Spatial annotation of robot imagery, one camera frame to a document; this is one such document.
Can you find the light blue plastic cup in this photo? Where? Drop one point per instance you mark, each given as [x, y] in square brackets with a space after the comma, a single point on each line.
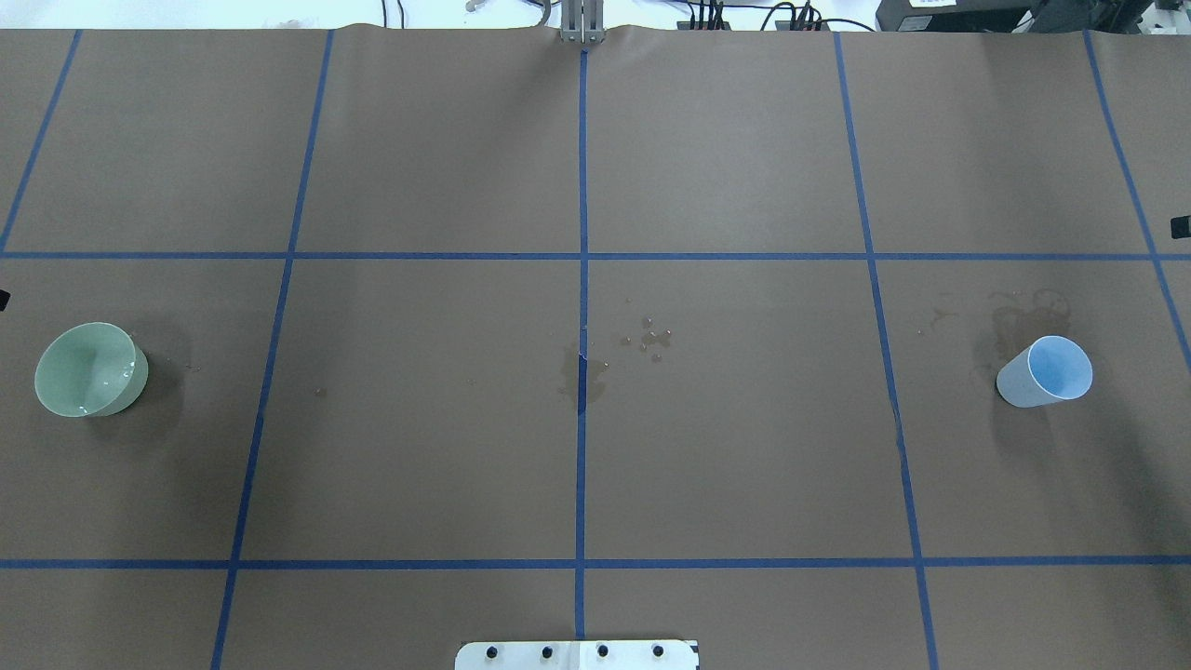
[1051, 370]

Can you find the light green bowl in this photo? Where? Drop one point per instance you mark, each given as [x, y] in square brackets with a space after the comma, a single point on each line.
[92, 370]

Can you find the aluminium frame post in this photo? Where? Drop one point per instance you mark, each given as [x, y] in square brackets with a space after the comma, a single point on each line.
[582, 21]

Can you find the white metal base plate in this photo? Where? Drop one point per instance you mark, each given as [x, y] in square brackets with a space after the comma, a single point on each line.
[580, 654]

